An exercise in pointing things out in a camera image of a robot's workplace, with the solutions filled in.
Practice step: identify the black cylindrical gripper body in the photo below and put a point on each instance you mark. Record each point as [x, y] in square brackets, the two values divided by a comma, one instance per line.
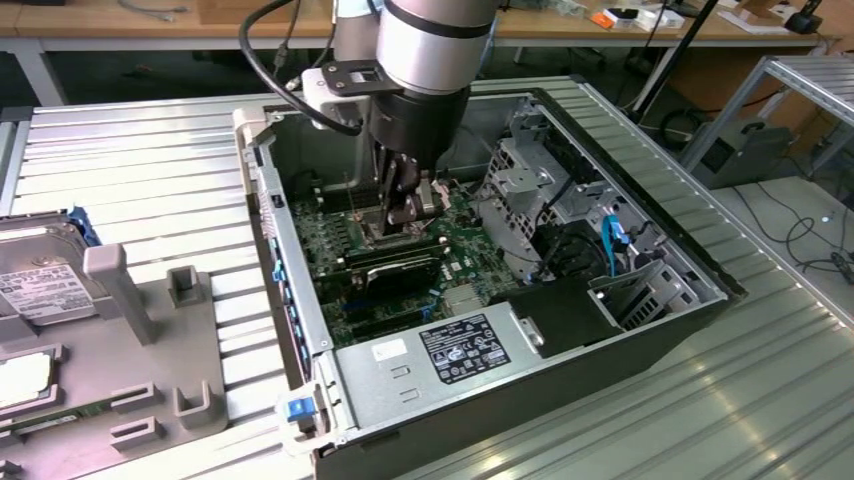
[414, 125]

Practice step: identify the green graphics card black cooler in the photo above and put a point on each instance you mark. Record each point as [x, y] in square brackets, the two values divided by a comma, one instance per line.
[401, 280]

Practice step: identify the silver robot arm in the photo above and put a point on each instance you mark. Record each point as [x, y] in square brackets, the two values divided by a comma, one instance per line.
[434, 45]

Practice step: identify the metal socket locking lever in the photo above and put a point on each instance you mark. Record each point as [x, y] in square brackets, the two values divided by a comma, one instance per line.
[349, 192]

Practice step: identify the CPU socket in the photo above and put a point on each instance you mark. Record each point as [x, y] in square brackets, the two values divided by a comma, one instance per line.
[366, 230]

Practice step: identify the installed RAM stick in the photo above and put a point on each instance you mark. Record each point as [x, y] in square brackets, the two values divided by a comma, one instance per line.
[394, 254]

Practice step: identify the green Dell motherboard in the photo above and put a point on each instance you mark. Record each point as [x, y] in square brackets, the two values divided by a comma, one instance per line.
[468, 245]

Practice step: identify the metal disk bay cage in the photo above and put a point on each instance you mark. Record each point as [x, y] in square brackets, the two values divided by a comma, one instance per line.
[521, 180]

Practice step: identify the silver chipset heatsink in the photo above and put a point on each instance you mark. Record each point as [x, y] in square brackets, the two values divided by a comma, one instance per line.
[464, 300]

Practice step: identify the black expansion slot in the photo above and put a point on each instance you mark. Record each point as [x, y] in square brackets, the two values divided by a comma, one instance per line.
[390, 326]

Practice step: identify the orange and black box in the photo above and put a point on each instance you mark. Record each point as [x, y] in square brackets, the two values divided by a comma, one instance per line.
[604, 19]

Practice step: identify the long wooden desk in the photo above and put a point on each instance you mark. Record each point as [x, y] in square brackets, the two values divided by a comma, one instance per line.
[201, 27]

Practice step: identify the silver power supply unit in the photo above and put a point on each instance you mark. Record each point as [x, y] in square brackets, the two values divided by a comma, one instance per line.
[388, 395]

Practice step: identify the black tripod pole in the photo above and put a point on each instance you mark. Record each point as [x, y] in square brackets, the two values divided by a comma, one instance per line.
[676, 50]

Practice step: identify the white box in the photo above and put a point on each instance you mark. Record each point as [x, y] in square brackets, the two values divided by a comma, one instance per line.
[657, 19]

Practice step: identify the blue case latch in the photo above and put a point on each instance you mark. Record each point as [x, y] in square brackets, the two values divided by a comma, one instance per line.
[301, 410]

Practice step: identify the blue disk carrier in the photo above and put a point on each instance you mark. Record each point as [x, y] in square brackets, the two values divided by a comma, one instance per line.
[83, 225]

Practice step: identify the grey metal box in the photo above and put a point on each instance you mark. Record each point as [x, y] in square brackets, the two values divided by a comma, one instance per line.
[748, 160]

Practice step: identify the open black PC case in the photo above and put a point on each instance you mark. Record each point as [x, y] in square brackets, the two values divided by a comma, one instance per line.
[374, 460]

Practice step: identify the grey parts rack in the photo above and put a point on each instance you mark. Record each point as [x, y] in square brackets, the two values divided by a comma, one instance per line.
[101, 370]

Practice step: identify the silver hard disk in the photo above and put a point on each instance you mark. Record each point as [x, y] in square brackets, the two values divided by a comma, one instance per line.
[41, 295]

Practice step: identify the brown cardboard box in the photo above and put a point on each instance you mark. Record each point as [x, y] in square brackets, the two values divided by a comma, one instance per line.
[761, 7]

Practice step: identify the black desk device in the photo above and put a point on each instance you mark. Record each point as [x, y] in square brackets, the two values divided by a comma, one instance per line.
[804, 22]

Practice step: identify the silver CPU chip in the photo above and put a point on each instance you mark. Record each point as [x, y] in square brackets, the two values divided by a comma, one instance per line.
[21, 382]

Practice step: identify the green RAM stick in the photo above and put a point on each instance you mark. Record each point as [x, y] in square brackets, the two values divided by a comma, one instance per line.
[54, 419]

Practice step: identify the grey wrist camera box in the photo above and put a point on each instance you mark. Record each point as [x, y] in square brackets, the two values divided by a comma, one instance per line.
[334, 107]

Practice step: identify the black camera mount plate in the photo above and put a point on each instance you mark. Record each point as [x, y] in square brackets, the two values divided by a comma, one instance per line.
[354, 80]

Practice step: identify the aluminium profile frame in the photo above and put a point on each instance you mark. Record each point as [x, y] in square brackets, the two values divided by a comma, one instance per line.
[821, 75]

